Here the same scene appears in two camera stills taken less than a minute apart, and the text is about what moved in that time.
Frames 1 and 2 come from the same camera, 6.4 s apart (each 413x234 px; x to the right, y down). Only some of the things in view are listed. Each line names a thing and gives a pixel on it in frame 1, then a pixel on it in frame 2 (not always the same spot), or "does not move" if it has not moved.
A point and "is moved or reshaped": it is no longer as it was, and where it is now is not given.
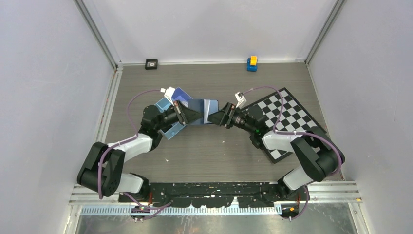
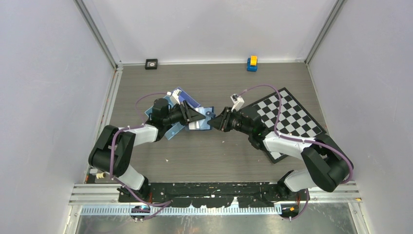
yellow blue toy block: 252,64 does not move
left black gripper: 185,115 does not move
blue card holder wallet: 206,106 is moved or reshaped
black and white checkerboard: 282,113 does not move
